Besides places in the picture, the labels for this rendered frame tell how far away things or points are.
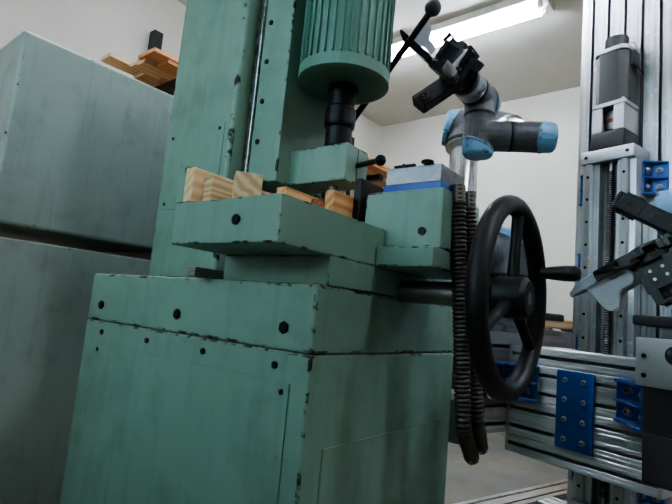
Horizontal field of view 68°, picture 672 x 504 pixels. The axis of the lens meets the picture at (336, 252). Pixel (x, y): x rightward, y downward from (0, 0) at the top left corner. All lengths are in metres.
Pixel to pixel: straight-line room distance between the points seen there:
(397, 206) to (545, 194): 3.55
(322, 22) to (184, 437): 0.74
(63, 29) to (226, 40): 2.24
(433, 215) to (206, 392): 0.42
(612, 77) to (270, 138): 0.95
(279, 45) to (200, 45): 0.21
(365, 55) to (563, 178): 3.44
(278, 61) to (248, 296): 0.51
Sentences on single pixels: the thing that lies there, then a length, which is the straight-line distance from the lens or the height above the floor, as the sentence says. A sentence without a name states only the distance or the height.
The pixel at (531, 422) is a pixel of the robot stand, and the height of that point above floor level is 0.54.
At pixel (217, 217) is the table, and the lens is 0.66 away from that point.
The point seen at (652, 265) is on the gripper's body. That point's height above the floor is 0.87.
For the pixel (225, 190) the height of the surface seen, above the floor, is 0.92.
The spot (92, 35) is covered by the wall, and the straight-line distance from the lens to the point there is 3.38.
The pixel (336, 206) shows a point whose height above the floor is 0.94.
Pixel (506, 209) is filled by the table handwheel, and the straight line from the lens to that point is 0.68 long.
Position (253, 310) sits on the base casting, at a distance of 0.71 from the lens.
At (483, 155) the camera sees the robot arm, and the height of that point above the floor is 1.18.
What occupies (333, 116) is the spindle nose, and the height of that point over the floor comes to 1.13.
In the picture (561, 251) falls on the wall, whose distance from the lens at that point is 4.15.
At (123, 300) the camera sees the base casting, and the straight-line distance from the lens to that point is 0.98.
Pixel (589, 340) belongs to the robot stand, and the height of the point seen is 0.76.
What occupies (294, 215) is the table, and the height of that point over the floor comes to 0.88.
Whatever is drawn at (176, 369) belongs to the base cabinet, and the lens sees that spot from 0.83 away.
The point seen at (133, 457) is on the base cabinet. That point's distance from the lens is 0.93.
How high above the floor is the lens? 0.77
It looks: 7 degrees up
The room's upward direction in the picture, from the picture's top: 5 degrees clockwise
